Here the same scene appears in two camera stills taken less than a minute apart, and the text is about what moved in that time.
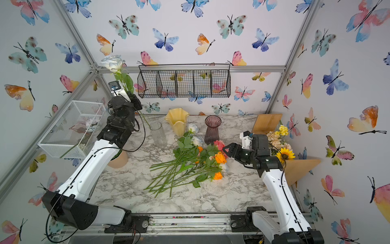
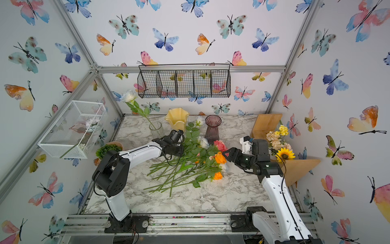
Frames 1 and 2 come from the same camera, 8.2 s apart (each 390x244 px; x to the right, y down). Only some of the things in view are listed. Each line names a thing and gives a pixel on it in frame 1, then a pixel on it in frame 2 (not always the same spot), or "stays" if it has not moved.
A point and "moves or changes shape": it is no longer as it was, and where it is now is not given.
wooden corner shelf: (294, 169) stays
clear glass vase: (158, 134) stays
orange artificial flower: (220, 158) stays
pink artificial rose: (220, 144) stays
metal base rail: (227, 223) stays
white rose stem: (198, 141) moves or changes shape
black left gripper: (134, 102) to (181, 151)
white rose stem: (115, 63) moves or changes shape
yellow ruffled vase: (177, 117) stays
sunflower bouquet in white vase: (278, 147) stays
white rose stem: (192, 128) to (199, 121)
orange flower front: (218, 176) stays
